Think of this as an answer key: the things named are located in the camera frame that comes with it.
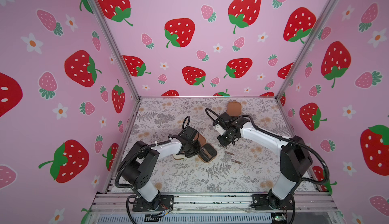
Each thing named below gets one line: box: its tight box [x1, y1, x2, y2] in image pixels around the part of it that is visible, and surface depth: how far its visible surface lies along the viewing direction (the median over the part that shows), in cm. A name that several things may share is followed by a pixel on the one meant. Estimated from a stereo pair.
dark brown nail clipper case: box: [226, 101, 242, 117], surface depth 113 cm
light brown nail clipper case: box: [193, 133, 218, 164], surface depth 92 cm
